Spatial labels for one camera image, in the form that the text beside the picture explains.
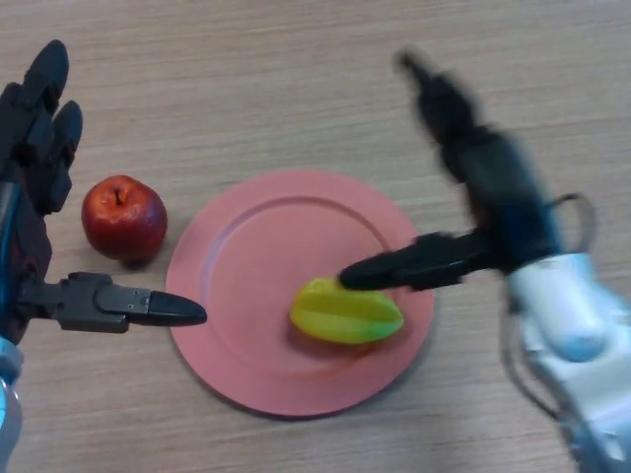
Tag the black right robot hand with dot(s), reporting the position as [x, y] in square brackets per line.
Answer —
[503, 197]

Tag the pink round plate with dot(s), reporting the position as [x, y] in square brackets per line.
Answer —
[246, 295]

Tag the red apple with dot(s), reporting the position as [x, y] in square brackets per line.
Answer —
[123, 219]

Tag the yellow starfruit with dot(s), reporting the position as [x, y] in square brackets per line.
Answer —
[345, 315]

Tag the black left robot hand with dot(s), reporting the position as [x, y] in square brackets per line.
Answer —
[86, 305]

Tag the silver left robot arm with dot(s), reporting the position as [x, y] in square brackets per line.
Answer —
[9, 409]

